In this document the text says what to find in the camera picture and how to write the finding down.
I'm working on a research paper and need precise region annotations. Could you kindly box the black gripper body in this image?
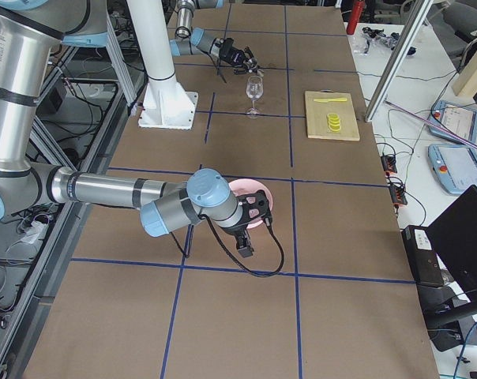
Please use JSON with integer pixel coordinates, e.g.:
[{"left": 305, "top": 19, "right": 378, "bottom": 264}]
[
  {"left": 218, "top": 38, "right": 251, "bottom": 68},
  {"left": 223, "top": 223, "right": 250, "bottom": 242}
]

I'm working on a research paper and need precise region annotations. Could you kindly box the steel double jigger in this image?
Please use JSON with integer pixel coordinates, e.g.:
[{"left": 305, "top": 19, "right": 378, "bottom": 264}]
[{"left": 248, "top": 65, "right": 264, "bottom": 77}]

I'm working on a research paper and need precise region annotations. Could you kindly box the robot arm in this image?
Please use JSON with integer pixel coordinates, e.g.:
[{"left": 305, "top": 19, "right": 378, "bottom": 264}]
[
  {"left": 169, "top": 0, "right": 260, "bottom": 75},
  {"left": 0, "top": 1, "right": 258, "bottom": 257}
]

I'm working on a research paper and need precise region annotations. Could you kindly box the clear wine glass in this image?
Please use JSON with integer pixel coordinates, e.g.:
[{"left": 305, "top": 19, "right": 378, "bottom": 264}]
[{"left": 246, "top": 75, "right": 264, "bottom": 118}]

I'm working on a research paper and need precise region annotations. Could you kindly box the pink bowl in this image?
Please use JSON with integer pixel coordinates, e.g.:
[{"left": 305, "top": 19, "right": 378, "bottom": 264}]
[{"left": 229, "top": 178, "right": 273, "bottom": 229}]

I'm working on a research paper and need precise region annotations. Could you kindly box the wooden cutting board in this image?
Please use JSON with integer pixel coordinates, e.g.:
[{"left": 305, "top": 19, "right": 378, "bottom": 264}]
[{"left": 304, "top": 91, "right": 360, "bottom": 141}]

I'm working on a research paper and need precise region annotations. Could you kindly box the yellow plastic knife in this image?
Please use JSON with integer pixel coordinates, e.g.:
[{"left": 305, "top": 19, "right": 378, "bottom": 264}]
[{"left": 313, "top": 97, "right": 347, "bottom": 103}]

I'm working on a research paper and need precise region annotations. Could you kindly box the lemon slice stack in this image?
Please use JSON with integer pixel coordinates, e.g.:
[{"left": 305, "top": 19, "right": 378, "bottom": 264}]
[{"left": 326, "top": 112, "right": 341, "bottom": 133}]

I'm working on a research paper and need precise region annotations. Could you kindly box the red cylinder bottle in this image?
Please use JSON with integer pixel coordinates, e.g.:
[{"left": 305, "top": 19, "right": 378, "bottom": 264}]
[{"left": 346, "top": 0, "right": 365, "bottom": 36}]

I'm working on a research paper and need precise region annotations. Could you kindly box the clear plastic bag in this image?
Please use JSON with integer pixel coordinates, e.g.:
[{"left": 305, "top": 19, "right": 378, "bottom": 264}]
[{"left": 351, "top": 26, "right": 400, "bottom": 54}]

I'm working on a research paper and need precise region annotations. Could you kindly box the black box device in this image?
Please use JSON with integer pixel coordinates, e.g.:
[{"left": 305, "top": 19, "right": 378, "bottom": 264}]
[{"left": 401, "top": 225, "right": 454, "bottom": 288}]

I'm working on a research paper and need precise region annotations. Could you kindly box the black laptop monitor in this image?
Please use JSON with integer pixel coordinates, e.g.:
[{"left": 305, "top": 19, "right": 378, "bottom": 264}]
[{"left": 426, "top": 185, "right": 477, "bottom": 295}]

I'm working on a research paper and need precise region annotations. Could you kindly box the near blue teach pendant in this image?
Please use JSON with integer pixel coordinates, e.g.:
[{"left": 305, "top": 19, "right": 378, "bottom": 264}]
[{"left": 428, "top": 144, "right": 477, "bottom": 195}]

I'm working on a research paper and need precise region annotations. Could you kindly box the blue teach pendant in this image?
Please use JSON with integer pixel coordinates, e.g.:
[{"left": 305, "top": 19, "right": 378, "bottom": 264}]
[
  {"left": 428, "top": 144, "right": 477, "bottom": 195},
  {"left": 428, "top": 100, "right": 477, "bottom": 143}
]

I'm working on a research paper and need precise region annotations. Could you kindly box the far blue teach pendant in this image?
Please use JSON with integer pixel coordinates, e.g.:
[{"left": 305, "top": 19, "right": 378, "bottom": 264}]
[{"left": 428, "top": 100, "right": 477, "bottom": 143}]

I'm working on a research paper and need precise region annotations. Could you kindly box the thin rod with green tip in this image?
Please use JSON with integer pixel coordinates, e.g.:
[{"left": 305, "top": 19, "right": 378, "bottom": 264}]
[{"left": 384, "top": 100, "right": 477, "bottom": 151}]

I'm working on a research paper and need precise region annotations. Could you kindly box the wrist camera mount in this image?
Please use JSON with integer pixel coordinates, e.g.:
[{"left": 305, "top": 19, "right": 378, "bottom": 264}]
[{"left": 237, "top": 189, "right": 272, "bottom": 227}]

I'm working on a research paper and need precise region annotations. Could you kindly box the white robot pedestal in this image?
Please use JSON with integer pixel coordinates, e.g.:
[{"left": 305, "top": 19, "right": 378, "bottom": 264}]
[{"left": 128, "top": 1, "right": 198, "bottom": 130}]

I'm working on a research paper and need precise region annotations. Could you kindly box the aluminium frame post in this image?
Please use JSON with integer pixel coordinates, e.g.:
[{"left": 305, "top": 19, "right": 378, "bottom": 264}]
[{"left": 364, "top": 0, "right": 434, "bottom": 122}]

